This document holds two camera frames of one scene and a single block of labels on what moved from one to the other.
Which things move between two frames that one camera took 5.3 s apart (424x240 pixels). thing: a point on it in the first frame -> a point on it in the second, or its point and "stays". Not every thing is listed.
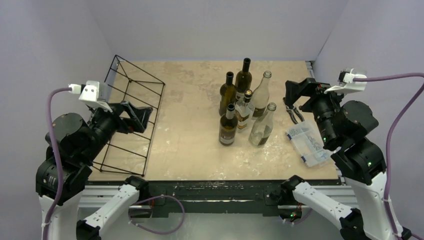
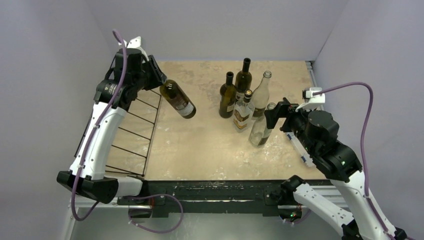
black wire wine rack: x=126 y=153 stays
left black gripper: x=139 y=114 -> x=158 y=77
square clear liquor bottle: x=244 y=109 stays
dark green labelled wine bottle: x=228 y=127 -> x=171 y=92
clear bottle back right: x=261 y=95 stays
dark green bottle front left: x=228 y=93 stays
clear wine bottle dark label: x=262 y=127 stays
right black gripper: x=311 y=96 -> x=284 y=112
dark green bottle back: x=243 y=80 stays
